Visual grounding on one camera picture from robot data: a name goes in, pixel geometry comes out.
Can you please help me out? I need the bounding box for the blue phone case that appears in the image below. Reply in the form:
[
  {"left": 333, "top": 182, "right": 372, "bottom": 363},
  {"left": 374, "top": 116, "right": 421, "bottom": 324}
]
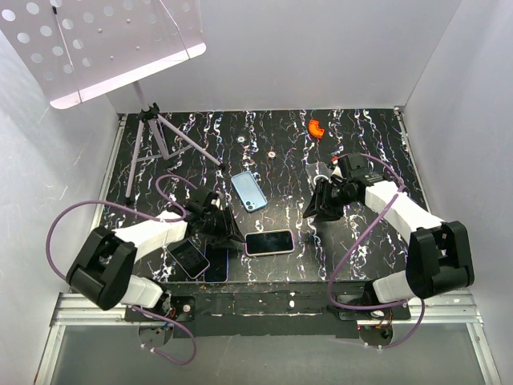
[{"left": 231, "top": 172, "right": 268, "bottom": 213}]

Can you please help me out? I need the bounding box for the perforated music stand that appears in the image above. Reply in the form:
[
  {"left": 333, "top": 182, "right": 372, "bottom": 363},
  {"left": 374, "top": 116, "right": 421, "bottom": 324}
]
[{"left": 1, "top": 0, "right": 224, "bottom": 204}]

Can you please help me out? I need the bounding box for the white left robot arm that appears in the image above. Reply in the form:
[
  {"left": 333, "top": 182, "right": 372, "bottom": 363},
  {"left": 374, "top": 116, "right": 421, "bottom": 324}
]
[{"left": 66, "top": 188, "right": 244, "bottom": 321}]

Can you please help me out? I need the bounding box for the orange curved plastic part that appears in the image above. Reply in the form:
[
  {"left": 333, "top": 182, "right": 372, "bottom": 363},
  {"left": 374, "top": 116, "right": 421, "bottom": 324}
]
[{"left": 308, "top": 120, "right": 325, "bottom": 140}]

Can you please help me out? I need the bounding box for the pink phone case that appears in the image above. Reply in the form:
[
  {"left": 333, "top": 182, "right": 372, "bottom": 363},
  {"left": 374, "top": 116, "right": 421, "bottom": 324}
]
[{"left": 244, "top": 229, "right": 296, "bottom": 257}]

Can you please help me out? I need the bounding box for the clear magnetic phone case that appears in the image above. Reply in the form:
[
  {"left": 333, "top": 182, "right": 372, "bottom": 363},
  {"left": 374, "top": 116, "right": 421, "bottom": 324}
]
[{"left": 305, "top": 161, "right": 331, "bottom": 188}]

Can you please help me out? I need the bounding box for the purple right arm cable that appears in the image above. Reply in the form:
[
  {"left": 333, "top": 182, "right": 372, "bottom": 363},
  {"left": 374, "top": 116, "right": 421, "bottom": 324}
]
[{"left": 327, "top": 152, "right": 426, "bottom": 350}]

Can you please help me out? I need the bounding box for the lilac phone tilted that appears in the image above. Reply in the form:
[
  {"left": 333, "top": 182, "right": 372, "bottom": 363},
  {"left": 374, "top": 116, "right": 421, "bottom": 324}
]
[{"left": 168, "top": 239, "right": 210, "bottom": 279}]

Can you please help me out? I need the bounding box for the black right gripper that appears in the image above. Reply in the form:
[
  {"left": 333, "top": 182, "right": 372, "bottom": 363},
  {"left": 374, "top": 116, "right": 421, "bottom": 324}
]
[{"left": 302, "top": 177, "right": 357, "bottom": 223}]

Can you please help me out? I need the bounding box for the purple edged black phone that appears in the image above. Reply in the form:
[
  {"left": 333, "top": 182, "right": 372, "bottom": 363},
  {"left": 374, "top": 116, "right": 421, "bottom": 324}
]
[{"left": 204, "top": 244, "right": 229, "bottom": 283}]

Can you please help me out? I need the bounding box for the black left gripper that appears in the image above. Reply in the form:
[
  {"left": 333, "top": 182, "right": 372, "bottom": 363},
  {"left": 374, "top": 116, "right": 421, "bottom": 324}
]
[{"left": 201, "top": 207, "right": 245, "bottom": 249}]

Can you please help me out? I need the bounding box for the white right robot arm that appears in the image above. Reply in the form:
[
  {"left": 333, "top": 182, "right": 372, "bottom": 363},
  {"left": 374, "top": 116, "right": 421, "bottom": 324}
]
[{"left": 303, "top": 153, "right": 475, "bottom": 319}]

